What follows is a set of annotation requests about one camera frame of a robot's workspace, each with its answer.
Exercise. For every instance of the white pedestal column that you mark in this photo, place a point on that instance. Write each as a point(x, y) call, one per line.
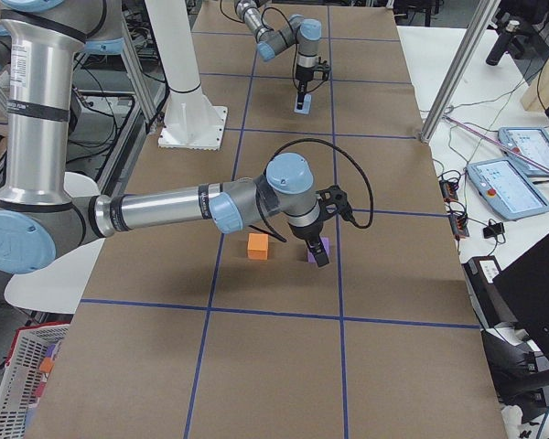
point(190, 121)

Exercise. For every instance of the teach pendant tablet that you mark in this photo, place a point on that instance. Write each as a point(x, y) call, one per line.
point(532, 142)
point(507, 190)

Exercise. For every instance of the aluminium frame post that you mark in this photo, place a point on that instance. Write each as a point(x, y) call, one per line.
point(476, 28)

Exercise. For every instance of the white plastic basket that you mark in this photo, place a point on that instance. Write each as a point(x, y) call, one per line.
point(22, 376)

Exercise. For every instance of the orange foam block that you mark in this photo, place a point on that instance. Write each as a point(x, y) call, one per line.
point(258, 246)

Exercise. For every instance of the grabber reach stick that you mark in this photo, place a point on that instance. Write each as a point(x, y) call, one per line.
point(500, 145)

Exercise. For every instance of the far teach pendant tablet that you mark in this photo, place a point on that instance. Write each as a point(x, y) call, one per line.
point(532, 142)

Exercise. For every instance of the near teach pendant tablet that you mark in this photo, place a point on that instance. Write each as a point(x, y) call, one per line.
point(507, 190)

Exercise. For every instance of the black laptop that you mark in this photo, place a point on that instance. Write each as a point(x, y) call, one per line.
point(524, 287)

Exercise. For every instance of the purple foam block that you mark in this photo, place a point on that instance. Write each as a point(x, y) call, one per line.
point(326, 244)

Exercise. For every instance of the light blue foam block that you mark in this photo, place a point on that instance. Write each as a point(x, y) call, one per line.
point(307, 106)

